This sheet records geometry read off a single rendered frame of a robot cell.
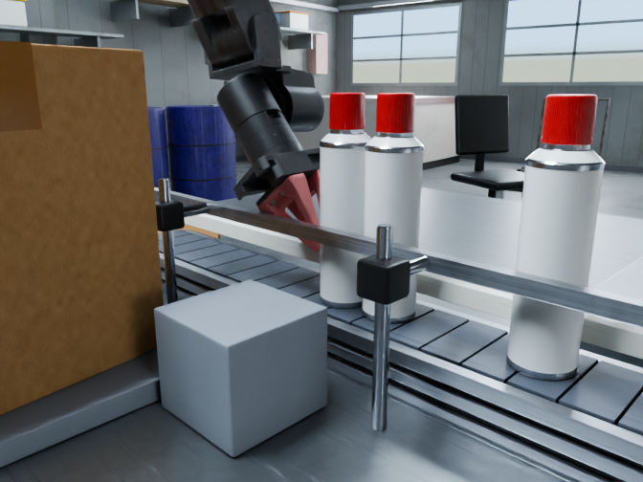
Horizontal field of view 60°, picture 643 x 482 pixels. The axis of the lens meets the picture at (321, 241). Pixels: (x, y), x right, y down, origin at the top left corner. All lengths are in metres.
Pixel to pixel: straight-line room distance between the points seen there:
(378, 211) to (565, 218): 0.16
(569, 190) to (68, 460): 0.40
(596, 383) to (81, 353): 0.41
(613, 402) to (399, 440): 0.15
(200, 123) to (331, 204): 4.42
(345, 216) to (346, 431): 0.19
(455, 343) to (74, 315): 0.32
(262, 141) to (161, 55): 7.29
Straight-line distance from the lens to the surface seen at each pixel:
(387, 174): 0.49
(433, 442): 0.46
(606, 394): 0.46
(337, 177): 0.52
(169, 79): 7.93
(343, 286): 0.55
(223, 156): 5.01
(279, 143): 0.59
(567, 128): 0.42
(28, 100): 0.46
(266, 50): 0.62
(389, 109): 0.49
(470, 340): 0.51
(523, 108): 8.90
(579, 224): 0.42
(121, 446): 0.47
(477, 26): 9.22
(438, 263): 0.45
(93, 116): 0.49
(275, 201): 0.59
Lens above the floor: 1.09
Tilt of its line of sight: 15 degrees down
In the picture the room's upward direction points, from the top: straight up
